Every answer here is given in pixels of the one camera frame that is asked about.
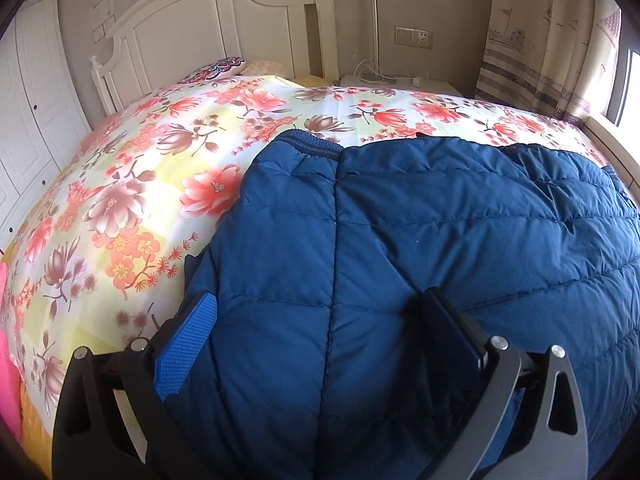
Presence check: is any white charger cable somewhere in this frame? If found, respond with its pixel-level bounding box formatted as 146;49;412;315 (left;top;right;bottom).
352;59;435;86

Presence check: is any orange cloth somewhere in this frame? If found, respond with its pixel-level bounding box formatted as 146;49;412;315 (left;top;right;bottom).
19;382;56;478

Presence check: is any white wardrobe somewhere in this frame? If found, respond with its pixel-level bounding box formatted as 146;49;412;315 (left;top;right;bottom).
0;0;93;251

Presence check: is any pink cloth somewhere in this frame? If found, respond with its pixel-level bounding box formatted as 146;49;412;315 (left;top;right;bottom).
0;260;25;443

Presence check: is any blue puffer jacket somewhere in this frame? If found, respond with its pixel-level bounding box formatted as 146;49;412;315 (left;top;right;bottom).
150;129;640;480

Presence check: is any wall socket plate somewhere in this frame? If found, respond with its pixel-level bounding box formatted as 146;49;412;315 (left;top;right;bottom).
394;26;433;51

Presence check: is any white wall switch panel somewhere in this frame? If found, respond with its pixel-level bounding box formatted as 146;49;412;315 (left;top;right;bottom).
90;0;117;43

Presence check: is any floral bed blanket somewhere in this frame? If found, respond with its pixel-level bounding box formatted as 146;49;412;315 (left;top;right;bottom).
0;74;627;438

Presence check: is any window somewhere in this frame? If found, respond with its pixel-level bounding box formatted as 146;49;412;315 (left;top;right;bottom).
606;7;640;138

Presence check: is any white wooden bed headboard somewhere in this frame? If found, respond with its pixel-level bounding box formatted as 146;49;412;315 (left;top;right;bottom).
89;0;337;117

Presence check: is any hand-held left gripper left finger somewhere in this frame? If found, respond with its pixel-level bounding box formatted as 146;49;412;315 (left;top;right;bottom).
51;290;219;480

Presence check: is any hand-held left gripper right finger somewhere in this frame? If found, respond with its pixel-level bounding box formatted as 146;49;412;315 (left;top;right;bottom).
419;287;592;480

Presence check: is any cream pillow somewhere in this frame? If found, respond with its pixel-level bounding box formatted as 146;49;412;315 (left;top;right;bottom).
243;59;285;78

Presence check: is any printed beige curtain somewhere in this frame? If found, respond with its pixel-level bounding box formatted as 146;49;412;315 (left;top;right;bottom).
474;0;623;125

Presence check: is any yellow pillow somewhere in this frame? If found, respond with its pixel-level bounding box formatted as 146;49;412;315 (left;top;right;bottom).
294;74;340;88

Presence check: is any patterned red blue pillow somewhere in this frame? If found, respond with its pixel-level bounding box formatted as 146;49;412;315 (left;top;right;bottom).
177;56;247;85

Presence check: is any slim white floor lamp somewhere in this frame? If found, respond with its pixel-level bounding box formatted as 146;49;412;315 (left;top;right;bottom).
354;0;396;84

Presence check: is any white nightstand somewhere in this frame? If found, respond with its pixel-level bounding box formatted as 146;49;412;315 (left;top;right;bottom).
339;74;462;98

